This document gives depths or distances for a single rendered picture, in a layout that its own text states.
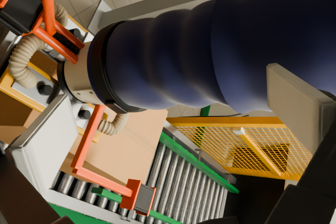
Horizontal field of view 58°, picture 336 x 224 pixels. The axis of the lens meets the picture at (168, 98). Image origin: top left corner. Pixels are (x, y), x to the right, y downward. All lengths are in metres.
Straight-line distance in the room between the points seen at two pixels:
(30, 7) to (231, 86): 0.46
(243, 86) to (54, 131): 0.38
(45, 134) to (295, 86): 0.13
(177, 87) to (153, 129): 0.82
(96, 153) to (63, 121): 0.97
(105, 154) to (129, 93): 0.56
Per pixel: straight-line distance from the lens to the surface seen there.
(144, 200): 0.96
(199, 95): 0.58
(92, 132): 0.81
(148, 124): 1.36
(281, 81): 0.18
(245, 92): 0.52
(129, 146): 1.27
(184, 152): 2.15
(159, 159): 2.08
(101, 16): 2.52
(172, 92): 0.59
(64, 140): 0.19
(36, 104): 0.86
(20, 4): 0.73
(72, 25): 0.95
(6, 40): 1.38
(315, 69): 0.46
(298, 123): 0.17
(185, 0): 1.96
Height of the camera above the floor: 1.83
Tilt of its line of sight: 37 degrees down
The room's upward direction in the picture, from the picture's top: 87 degrees clockwise
